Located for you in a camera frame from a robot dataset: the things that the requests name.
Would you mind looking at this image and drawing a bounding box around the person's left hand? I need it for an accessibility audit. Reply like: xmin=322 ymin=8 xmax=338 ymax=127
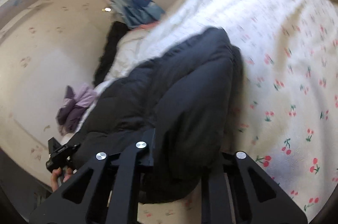
xmin=50 ymin=168 xmax=73 ymax=192

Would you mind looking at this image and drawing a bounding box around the left blue cartoon curtain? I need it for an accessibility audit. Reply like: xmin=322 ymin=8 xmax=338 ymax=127
xmin=110 ymin=0 xmax=165 ymax=29

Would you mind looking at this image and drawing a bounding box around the black garment by wall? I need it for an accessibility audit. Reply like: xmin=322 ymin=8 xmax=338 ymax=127
xmin=93 ymin=21 xmax=129 ymax=87

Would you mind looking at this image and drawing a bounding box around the purple folded garment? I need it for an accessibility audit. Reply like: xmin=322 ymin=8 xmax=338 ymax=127
xmin=56 ymin=84 xmax=97 ymax=136

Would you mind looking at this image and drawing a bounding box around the black puffer jacket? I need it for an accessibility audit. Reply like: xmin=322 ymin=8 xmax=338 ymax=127
xmin=69 ymin=27 xmax=242 ymax=203

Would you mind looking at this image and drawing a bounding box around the wall power socket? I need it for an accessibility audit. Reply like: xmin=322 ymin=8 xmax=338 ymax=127
xmin=102 ymin=7 xmax=112 ymax=12

